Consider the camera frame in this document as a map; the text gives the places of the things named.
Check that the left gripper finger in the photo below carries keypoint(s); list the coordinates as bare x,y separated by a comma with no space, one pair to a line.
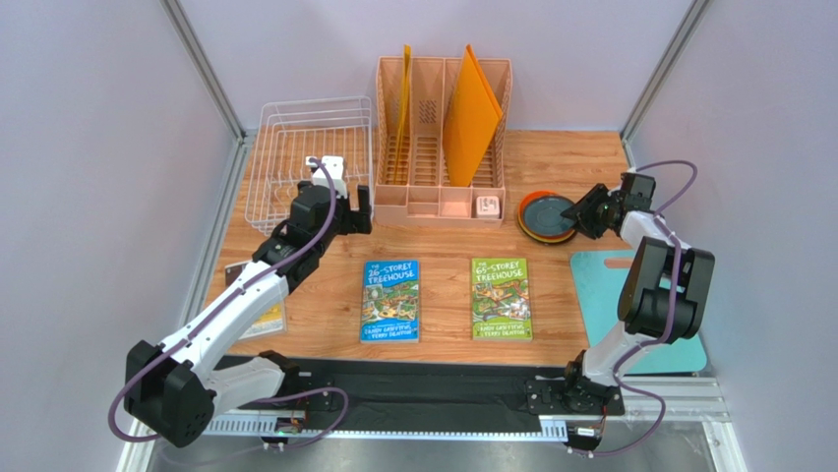
340,222
361,218

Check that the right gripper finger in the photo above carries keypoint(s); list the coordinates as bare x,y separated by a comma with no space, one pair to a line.
582,223
587,206

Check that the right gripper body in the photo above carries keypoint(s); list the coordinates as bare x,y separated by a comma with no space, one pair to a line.
590,211

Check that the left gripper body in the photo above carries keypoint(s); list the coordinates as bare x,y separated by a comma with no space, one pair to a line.
330,237

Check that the lime green plate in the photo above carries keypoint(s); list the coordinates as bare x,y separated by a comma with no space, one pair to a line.
550,240

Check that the black plate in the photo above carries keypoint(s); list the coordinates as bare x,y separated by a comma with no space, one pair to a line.
543,215

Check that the orange plate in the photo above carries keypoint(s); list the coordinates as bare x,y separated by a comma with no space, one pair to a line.
540,216

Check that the red floral plate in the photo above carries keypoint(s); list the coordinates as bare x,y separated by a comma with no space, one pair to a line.
519,223

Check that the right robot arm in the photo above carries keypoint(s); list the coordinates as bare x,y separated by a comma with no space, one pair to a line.
663,299

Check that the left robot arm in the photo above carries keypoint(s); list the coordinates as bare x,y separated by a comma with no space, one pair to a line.
216,327

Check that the teal cutting board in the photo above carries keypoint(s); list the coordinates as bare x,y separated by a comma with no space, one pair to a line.
599,278

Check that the pink plastic file organizer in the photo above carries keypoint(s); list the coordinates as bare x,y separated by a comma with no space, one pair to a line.
424,197

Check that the blue treehouse book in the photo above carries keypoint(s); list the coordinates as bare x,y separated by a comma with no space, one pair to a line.
390,309

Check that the white power adapter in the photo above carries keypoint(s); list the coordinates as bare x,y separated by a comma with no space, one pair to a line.
487,207

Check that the green treehouse book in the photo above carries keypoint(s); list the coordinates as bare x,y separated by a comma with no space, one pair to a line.
500,299

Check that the yellow book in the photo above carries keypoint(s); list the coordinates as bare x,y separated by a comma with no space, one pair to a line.
271,321

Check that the large orange folder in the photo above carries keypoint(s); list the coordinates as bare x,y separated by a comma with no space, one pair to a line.
473,117

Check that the black base mat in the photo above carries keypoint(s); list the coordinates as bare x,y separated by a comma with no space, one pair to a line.
415,397

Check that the thin orange folder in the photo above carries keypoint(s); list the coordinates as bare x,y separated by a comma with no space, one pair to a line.
403,109

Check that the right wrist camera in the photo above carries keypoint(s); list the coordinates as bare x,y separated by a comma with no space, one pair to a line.
637,191

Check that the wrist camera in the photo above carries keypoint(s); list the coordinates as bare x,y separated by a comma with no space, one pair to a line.
328,171
637,191

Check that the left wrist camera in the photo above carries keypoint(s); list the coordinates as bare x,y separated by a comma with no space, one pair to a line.
328,171

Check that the white wire dish rack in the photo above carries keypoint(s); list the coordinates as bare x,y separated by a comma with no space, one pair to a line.
292,131

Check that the aluminium frame rail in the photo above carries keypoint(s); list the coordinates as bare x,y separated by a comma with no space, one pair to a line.
645,399

